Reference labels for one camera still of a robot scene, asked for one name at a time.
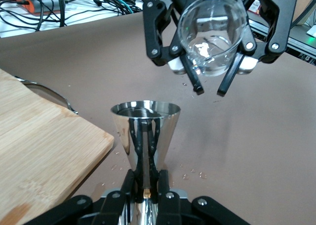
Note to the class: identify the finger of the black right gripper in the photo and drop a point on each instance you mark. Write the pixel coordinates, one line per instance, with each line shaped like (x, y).
(154, 32)
(279, 24)

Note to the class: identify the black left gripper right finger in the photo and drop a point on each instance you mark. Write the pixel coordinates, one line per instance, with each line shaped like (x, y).
(172, 207)

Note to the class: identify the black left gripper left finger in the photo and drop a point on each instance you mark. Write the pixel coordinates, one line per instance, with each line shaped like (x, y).
(113, 207)

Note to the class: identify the clear glass cup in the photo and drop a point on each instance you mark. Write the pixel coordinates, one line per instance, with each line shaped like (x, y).
(212, 37)

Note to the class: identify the steel jigger measuring cup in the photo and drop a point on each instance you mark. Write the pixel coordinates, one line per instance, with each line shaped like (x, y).
(123, 136)

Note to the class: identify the brown cardboard box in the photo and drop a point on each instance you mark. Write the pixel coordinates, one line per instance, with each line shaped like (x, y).
(306, 2)

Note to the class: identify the wooden cutting board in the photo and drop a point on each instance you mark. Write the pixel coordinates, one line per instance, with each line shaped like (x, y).
(44, 148)

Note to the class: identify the brown table cover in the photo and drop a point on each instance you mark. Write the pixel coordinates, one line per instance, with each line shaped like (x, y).
(234, 136)

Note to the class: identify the orange grey hand tool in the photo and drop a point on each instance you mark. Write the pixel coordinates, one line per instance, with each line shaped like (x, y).
(29, 5)

